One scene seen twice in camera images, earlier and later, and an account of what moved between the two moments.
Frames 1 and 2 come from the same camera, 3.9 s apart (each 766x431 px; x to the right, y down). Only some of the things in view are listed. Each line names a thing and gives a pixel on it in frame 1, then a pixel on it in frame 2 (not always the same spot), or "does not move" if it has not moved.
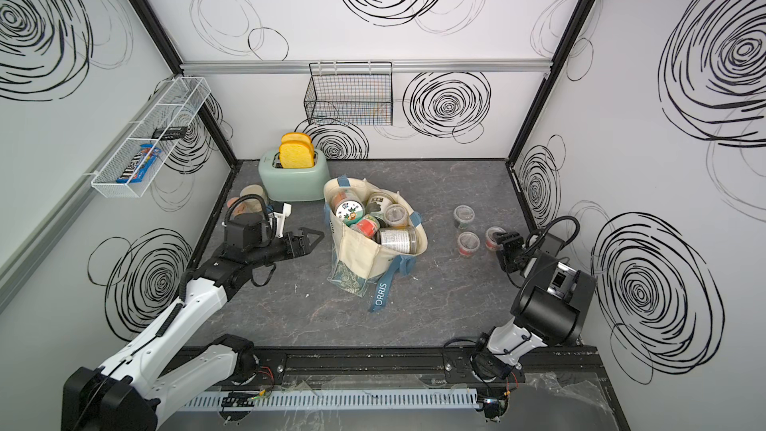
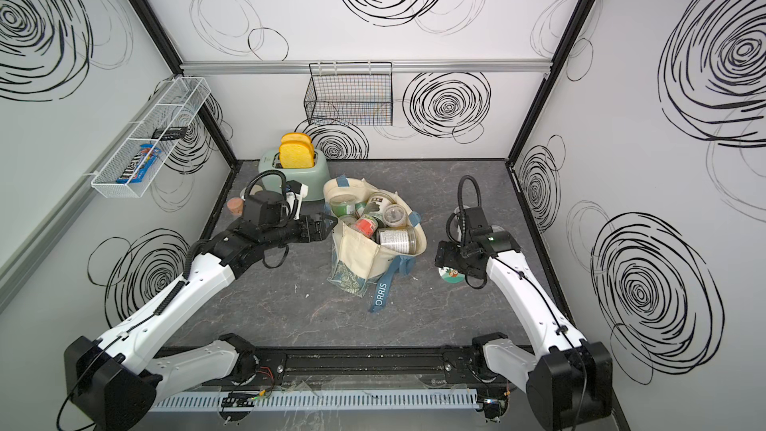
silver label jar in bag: (399, 239) does not move
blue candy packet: (144, 168) does not move
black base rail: (343, 363) does not move
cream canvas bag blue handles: (375, 234) does not move
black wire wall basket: (350, 94) does not move
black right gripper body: (516, 252) to (457, 254)
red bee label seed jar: (367, 225) does not move
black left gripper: (304, 248) to (321, 233)
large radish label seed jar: (347, 206) to (451, 274)
